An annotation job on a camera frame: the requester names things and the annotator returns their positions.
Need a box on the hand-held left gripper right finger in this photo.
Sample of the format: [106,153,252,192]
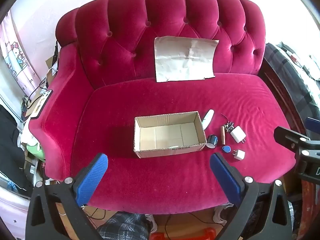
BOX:
[209,152,293,240]

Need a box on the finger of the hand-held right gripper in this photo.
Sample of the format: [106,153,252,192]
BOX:
[274,127,312,152]
[305,117,320,131]

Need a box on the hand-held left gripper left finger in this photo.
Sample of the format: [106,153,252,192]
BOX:
[26,153,108,240]

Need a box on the small white charger plug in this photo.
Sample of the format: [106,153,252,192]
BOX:
[232,149,245,161]

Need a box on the large white charger plug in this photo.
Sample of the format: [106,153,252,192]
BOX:
[230,126,246,144]

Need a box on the beaded cord charm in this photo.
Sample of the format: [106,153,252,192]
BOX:
[221,114,234,132]

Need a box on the white cosmetic bottle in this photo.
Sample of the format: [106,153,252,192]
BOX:
[202,109,215,130]

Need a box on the cardboard box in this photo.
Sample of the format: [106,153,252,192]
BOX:
[134,111,207,159]

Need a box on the grey plaid blanket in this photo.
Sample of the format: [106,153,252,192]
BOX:
[262,42,320,120]

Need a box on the person's plaid trouser leg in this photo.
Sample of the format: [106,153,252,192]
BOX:
[96,212,152,240]

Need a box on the green plastic container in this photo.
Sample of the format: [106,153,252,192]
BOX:
[26,141,47,163]

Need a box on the red plastic stool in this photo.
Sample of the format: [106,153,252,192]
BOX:
[149,227,217,240]

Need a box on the black cloth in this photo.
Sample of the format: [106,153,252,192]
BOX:
[0,105,33,195]

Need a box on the smartphone on armrest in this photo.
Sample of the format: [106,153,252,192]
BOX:
[32,89,53,118]

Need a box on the red velvet tufted sofa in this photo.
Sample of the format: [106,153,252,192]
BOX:
[28,0,298,215]

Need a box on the brown cardboard piece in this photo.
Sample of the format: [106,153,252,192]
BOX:
[45,55,59,75]

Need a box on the creased brown paper sheet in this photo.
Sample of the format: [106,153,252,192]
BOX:
[154,36,220,83]

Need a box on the pink cartoon curtain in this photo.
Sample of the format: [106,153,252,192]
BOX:
[0,12,43,100]

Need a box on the dark wooden bed frame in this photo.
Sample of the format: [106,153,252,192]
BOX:
[259,57,308,135]

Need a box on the black floor cable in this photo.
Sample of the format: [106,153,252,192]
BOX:
[165,214,215,240]

